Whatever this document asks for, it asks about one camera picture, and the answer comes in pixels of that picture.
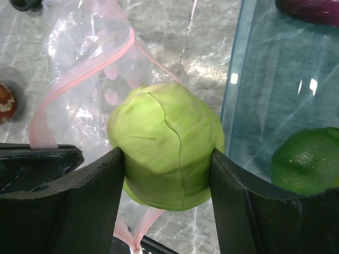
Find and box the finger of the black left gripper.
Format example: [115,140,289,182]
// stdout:
[1,143,84,194]

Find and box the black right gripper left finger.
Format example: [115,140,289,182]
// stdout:
[1,148,124,253]

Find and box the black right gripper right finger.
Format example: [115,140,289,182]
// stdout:
[210,149,338,253]

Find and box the dark green avocado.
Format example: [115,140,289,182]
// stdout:
[270,126,338,195]

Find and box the large green cabbage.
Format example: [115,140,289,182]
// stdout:
[107,83,225,211]

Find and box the clear zip top bag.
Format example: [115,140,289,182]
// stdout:
[26,0,186,252]

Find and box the teal plastic tray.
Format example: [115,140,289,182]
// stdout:
[221,1,338,183]

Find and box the purple eggplant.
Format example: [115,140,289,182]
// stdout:
[275,0,338,27]

